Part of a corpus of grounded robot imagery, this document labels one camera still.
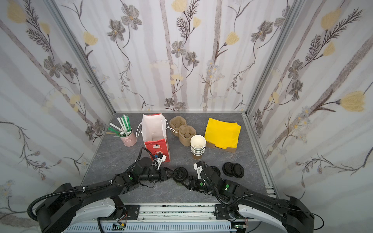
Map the red white paper bag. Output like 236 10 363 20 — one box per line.
136 113 176 162

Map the yellow napkin stack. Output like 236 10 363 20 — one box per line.
205 118 241 149

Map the stack of black lids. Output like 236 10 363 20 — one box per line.
232 163 245 179

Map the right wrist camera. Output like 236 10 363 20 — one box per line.
193 161 203 179

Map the brown cardboard napkin holder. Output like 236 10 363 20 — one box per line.
206 141 237 153

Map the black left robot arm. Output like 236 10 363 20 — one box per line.
27 155 174 233

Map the pink straw holder cup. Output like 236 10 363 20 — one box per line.
120 132 137 147

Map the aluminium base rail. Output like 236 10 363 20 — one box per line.
64 203 289 233

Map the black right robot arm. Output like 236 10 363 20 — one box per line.
187 161 317 233

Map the brown pulp cup carrier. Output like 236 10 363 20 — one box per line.
170 116 197 147

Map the black cup lid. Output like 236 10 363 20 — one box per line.
173 167 189 183

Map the single black lid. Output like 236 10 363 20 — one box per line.
222 162 234 177

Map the stack of paper cups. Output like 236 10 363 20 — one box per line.
190 135 207 160

